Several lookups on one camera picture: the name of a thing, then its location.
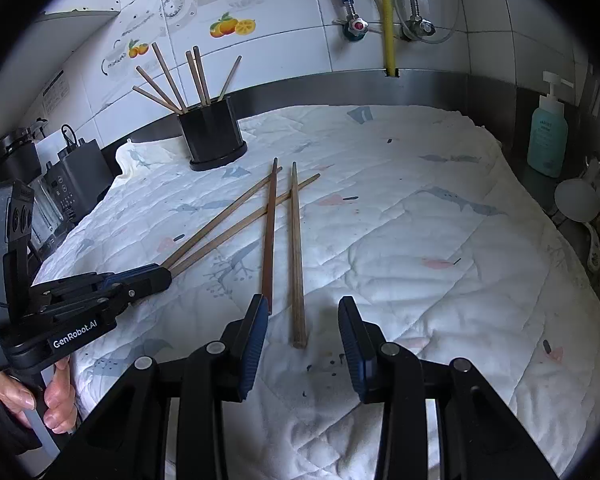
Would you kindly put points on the white quilted cloth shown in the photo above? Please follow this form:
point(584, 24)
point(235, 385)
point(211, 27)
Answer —
point(405, 260)

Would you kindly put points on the metal water valve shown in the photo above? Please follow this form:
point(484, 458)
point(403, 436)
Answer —
point(354, 27)
point(419, 29)

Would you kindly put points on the grey blender base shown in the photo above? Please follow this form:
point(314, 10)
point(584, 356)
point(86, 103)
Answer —
point(82, 172)

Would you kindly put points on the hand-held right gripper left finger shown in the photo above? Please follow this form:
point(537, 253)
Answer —
point(255, 345)

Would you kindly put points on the teal soap dispenser bottle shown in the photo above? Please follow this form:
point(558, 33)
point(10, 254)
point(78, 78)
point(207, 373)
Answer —
point(547, 135)

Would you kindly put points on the black utensil holder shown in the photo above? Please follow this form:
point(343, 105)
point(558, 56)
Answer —
point(212, 132)

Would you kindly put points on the person's left hand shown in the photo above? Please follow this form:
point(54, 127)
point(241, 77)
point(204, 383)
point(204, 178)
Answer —
point(60, 400)

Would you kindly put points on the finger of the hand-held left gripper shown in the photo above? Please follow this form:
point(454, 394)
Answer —
point(145, 272)
point(145, 287)

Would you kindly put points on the brown wooden chopstick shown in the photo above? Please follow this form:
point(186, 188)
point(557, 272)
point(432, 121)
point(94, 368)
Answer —
point(220, 242)
point(270, 230)
point(296, 260)
point(220, 216)

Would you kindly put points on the bunch of wooden chopsticks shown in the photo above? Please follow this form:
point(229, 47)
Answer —
point(169, 77)

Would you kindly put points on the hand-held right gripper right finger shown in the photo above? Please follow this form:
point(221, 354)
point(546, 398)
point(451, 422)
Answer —
point(352, 350)

